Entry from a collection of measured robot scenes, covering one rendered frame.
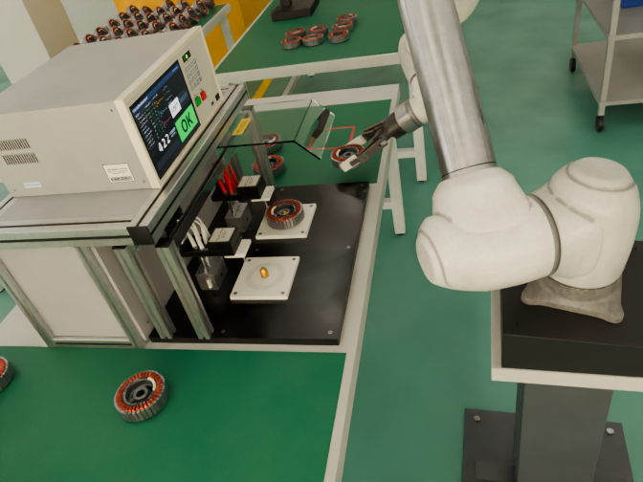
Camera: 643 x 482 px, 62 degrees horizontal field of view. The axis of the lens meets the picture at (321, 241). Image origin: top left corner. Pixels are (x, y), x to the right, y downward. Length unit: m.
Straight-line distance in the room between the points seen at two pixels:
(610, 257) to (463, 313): 1.28
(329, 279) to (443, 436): 0.81
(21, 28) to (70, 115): 4.05
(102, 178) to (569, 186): 0.93
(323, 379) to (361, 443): 0.81
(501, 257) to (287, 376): 0.53
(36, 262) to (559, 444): 1.29
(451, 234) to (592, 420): 0.65
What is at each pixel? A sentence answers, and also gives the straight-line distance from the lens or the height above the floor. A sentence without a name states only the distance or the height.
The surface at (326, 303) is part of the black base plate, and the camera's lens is 1.29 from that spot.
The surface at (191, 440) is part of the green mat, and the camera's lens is 1.18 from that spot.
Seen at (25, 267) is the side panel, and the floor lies 1.01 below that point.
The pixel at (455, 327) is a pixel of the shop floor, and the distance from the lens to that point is 2.24.
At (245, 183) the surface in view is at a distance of 1.53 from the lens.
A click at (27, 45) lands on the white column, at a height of 0.67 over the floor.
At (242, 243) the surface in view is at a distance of 1.36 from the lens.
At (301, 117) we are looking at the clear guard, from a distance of 1.47.
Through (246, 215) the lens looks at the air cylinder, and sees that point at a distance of 1.61.
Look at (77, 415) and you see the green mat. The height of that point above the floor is 0.75.
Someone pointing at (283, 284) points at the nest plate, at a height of 0.78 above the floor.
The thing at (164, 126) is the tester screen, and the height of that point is 1.21.
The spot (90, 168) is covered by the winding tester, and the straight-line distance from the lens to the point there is 1.27.
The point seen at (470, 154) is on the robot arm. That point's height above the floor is 1.16.
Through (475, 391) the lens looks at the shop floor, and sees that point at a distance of 2.05.
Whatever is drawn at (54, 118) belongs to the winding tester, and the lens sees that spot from 1.24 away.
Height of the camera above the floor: 1.67
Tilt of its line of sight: 37 degrees down
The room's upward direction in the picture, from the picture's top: 13 degrees counter-clockwise
